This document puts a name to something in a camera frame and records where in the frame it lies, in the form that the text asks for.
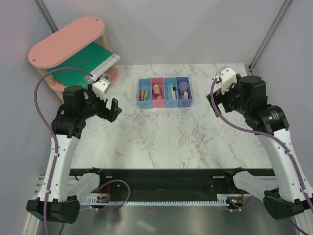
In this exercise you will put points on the green binder book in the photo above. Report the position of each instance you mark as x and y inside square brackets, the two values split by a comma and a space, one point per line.
[93, 59]

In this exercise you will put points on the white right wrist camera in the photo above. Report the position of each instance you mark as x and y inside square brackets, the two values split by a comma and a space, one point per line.
[226, 76]

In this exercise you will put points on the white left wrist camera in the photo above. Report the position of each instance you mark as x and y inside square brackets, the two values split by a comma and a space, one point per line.
[100, 88]

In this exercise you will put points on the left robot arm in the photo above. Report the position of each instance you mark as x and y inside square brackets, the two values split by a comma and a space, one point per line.
[56, 200]

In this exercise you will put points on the clear paper clip tub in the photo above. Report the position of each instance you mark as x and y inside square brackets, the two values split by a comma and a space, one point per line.
[183, 87]

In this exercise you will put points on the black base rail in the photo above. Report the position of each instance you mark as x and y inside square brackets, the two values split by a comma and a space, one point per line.
[138, 184]

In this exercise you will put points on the pink capped clear tube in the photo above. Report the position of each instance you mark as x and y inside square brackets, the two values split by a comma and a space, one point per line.
[157, 92]

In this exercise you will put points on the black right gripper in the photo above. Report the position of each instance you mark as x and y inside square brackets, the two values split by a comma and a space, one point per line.
[219, 98]

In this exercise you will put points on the light blue drawer bin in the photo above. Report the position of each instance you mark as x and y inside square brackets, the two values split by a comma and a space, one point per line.
[145, 84]

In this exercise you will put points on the pink oval shelf rack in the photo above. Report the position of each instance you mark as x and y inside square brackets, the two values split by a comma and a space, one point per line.
[64, 43]

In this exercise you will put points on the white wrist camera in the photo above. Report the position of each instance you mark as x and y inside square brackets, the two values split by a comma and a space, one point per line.
[100, 88]
[226, 76]

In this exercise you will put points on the sky blue drawer bin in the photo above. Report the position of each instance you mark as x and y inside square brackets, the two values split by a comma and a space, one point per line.
[170, 82]

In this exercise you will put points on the white cable duct strip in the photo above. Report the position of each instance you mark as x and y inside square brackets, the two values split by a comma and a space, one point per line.
[216, 200]

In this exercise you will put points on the purple blue drawer bin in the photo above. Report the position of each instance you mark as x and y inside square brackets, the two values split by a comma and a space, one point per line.
[185, 102]

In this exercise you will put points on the green mini stapler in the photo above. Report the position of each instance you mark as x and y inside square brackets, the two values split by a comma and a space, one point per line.
[146, 95]

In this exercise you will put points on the black white pen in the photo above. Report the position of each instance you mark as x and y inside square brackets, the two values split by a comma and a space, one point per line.
[175, 91]

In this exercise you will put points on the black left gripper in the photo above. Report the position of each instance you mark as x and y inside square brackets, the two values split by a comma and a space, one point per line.
[109, 114]

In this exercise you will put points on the pink drawer bin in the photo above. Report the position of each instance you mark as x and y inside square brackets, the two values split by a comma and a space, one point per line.
[158, 103]

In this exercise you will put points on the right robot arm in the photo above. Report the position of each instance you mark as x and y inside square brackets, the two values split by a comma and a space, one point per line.
[292, 195]

